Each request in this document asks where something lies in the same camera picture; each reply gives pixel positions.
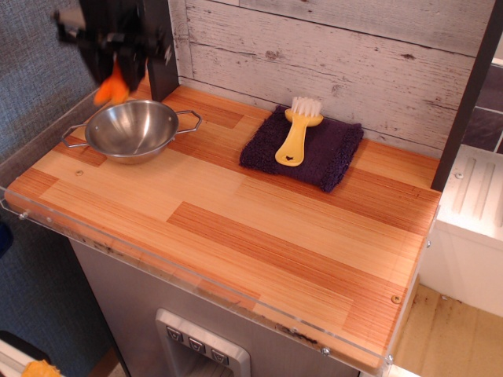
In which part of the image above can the dark right post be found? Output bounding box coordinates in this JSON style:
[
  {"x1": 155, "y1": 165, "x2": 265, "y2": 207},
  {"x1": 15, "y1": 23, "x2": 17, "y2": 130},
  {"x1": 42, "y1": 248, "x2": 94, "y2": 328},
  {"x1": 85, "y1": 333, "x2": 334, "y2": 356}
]
[{"x1": 431, "y1": 0, "x2": 502, "y2": 192}]

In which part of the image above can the orange object bottom left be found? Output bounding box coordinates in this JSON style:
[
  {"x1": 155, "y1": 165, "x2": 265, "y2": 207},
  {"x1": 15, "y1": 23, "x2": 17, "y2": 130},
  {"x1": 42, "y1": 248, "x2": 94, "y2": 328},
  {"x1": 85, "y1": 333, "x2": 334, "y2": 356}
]
[{"x1": 20, "y1": 361, "x2": 61, "y2": 377}]

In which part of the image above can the steel bowl with handles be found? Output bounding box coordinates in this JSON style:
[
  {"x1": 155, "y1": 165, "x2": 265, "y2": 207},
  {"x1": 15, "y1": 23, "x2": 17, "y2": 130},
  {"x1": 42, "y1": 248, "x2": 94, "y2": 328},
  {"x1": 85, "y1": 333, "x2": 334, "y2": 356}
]
[{"x1": 61, "y1": 100, "x2": 203, "y2": 165}]

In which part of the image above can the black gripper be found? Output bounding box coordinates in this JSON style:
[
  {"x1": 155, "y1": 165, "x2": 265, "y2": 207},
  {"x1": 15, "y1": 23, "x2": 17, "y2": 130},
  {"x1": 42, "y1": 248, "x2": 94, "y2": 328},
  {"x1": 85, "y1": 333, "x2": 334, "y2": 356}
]
[{"x1": 53, "y1": 1, "x2": 173, "y2": 93}]

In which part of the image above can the yellow scrub brush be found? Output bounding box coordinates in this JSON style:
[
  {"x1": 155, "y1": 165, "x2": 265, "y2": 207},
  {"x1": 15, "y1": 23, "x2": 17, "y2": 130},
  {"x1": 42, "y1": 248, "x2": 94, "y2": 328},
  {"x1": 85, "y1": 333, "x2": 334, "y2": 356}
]
[{"x1": 275, "y1": 97, "x2": 324, "y2": 167}]

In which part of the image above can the grey toy fridge cabinet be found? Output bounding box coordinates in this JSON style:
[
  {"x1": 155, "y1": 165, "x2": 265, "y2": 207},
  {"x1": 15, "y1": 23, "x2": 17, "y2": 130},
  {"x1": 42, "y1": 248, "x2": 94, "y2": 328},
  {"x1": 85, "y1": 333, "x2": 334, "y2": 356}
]
[{"x1": 72, "y1": 241, "x2": 358, "y2": 376}]

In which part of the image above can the dark left post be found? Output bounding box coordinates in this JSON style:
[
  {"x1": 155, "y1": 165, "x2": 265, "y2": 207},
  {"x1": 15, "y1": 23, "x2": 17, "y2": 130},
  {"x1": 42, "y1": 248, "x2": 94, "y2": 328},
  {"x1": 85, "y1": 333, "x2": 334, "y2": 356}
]
[{"x1": 142, "y1": 0, "x2": 179, "y2": 101}]

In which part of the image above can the dark post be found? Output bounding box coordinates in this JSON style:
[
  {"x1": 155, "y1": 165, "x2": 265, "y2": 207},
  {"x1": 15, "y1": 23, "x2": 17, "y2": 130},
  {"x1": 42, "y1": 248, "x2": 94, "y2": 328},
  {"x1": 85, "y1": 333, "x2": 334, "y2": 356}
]
[
  {"x1": 431, "y1": 0, "x2": 502, "y2": 192},
  {"x1": 142, "y1": 0, "x2": 179, "y2": 101}
]

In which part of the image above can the white toy sink unit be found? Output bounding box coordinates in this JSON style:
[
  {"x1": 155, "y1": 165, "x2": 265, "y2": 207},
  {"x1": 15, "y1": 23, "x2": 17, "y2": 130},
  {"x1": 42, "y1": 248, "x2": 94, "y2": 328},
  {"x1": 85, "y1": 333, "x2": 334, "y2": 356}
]
[{"x1": 419, "y1": 145, "x2": 502, "y2": 316}]

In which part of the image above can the clear acrylic edge guard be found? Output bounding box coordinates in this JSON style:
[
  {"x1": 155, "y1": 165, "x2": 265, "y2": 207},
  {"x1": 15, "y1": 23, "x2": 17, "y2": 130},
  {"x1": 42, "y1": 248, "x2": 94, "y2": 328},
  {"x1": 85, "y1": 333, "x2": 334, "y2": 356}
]
[{"x1": 6, "y1": 180, "x2": 439, "y2": 374}]

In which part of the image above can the purple folded cloth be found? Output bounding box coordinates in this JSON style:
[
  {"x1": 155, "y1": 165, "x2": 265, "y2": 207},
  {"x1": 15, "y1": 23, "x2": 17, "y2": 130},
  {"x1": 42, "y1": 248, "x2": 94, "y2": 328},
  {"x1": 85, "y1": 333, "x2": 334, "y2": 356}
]
[{"x1": 239, "y1": 105, "x2": 364, "y2": 192}]

